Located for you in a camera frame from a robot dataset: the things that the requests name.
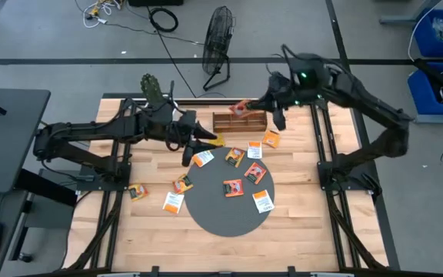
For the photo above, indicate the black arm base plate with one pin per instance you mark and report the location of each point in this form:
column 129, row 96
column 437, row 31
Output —
column 90, row 186
column 362, row 167

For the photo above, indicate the grey metal stand foot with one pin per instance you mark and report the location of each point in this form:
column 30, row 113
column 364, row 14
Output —
column 398, row 19

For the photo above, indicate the green cactus in white pot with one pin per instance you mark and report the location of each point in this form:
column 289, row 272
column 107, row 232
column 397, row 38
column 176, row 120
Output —
column 151, row 87

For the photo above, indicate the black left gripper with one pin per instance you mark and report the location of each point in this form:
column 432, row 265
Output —
column 185, row 123

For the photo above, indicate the black caster wheel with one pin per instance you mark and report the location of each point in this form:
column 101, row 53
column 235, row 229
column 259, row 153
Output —
column 25, row 257

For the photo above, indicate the blue plastic bin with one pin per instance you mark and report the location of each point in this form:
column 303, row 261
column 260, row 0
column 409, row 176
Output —
column 421, row 92
column 437, row 46

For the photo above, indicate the orange black tea packet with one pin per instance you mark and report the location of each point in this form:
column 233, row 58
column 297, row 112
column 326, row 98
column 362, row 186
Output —
column 138, row 192
column 235, row 157
column 182, row 184

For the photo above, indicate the black table edge rail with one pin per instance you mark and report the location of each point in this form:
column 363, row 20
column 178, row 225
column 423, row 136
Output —
column 214, row 101

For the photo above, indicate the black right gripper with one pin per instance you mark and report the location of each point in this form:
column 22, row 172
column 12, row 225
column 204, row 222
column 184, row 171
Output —
column 281, row 90

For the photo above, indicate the wooden tea organizer box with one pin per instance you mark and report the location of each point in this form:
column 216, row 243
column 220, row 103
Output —
column 240, row 126

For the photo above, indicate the plain orange tea packet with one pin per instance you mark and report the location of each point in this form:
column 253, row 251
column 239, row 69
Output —
column 271, row 138

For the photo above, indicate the black diagonal bar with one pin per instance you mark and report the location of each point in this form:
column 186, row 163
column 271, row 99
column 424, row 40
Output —
column 437, row 77

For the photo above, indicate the black desk crossbar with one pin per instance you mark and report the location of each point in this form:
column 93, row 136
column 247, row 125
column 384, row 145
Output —
column 44, row 188

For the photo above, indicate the grey round mat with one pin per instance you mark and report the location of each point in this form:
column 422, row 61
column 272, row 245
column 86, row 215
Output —
column 221, row 215

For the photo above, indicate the red tea packet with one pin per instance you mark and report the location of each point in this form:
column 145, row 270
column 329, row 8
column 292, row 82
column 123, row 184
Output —
column 233, row 188
column 255, row 173
column 240, row 109

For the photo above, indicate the yellow tea packet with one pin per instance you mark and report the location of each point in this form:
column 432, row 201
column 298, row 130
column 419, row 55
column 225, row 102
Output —
column 218, row 141

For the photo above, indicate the black floor fan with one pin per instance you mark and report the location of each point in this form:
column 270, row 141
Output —
column 217, row 38

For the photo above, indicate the black computer box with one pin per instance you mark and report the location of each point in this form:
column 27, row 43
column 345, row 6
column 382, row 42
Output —
column 156, row 2

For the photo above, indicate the black bracket clamp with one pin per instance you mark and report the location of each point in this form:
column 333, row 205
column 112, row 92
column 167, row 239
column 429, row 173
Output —
column 292, row 271
column 155, row 271

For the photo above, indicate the white orange tea packet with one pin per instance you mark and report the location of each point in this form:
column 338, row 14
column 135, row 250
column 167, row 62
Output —
column 173, row 202
column 263, row 201
column 203, row 158
column 254, row 150

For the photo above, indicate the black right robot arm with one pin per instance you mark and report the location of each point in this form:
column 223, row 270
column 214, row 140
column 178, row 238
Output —
column 360, row 100

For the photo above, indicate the dark desk top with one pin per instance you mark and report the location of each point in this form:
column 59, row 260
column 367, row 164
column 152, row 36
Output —
column 6, row 146

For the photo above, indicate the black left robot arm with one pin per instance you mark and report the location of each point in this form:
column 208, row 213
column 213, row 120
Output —
column 90, row 132

